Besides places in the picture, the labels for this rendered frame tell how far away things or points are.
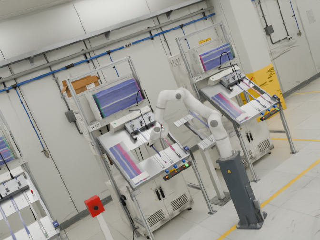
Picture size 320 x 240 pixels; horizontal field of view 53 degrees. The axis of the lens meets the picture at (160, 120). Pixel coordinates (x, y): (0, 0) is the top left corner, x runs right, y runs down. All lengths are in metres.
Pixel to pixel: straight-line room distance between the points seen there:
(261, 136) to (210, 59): 1.24
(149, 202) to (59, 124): 1.96
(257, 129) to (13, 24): 3.59
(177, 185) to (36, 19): 3.02
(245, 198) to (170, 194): 0.95
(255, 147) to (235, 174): 1.46
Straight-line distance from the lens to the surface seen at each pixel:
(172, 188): 3.71
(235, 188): 3.11
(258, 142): 4.47
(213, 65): 4.22
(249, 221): 3.27
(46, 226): 3.07
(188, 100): 2.92
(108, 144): 3.42
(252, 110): 4.04
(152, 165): 3.28
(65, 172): 4.94
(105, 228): 3.28
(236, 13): 6.04
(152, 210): 3.64
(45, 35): 5.02
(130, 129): 3.46
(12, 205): 3.22
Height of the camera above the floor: 1.76
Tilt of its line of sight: 10 degrees down
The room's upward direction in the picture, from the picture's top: 22 degrees counter-clockwise
